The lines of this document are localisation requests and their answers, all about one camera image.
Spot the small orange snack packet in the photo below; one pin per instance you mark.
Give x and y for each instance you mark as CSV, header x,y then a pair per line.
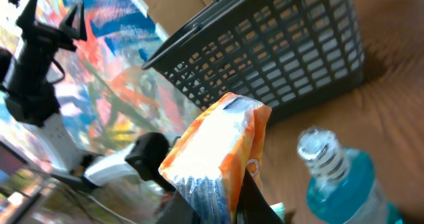
x,y
208,163

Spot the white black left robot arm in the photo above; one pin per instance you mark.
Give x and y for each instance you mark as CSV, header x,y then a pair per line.
x,y
31,100

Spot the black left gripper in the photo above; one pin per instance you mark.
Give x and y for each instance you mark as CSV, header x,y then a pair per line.
x,y
22,14

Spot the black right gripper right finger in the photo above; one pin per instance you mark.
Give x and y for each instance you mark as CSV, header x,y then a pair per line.
x,y
252,208

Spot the white tissue pack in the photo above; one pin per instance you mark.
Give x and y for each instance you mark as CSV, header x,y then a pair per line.
x,y
280,210

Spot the blue mouthwash bottle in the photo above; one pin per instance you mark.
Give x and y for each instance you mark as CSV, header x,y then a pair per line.
x,y
343,187

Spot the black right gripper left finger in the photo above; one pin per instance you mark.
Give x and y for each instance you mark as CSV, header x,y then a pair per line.
x,y
178,211

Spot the grey plastic basket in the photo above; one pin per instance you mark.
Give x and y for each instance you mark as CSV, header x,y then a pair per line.
x,y
288,54

